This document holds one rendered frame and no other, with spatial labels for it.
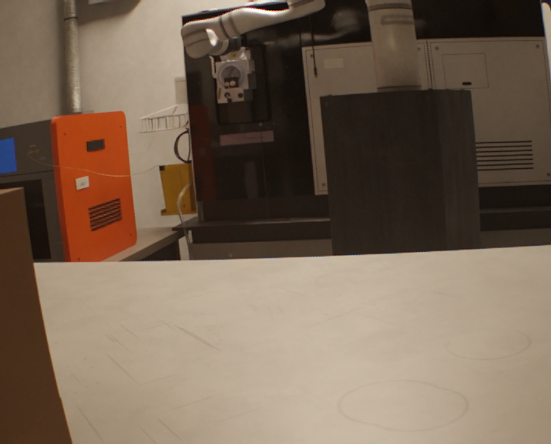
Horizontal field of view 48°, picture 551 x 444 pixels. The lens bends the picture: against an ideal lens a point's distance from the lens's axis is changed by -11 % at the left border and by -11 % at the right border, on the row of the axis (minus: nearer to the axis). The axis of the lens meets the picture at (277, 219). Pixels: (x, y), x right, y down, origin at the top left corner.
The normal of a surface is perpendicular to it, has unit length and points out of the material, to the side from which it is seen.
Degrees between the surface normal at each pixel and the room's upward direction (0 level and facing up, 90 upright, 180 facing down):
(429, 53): 90
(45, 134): 90
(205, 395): 0
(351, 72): 90
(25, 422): 90
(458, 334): 0
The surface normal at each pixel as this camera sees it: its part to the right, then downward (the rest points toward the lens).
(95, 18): -0.25, 0.17
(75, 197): 0.97, -0.04
